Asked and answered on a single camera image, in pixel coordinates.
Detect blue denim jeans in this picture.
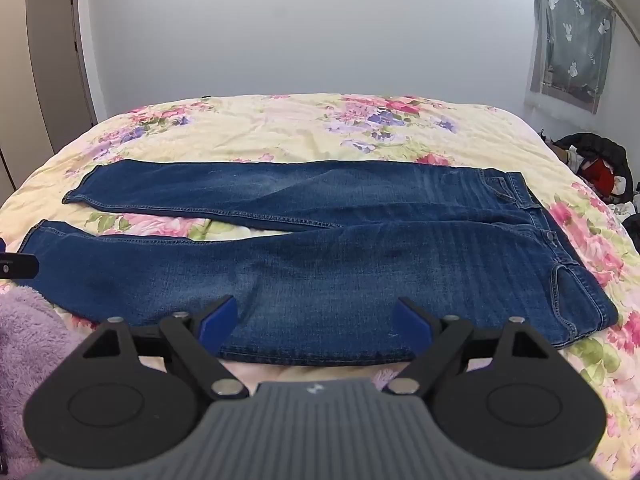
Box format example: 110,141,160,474
21,160,618,365

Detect purple fuzzy blanket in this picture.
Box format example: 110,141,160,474
1,286,94,479

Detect floral yellow bed quilt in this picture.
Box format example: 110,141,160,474
1,94,639,479

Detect grey wardrobe door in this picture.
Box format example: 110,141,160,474
26,0,96,153

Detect black and red clothes pile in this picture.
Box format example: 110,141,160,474
544,132,639,250

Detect green patterned window curtain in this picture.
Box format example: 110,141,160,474
529,0,615,115

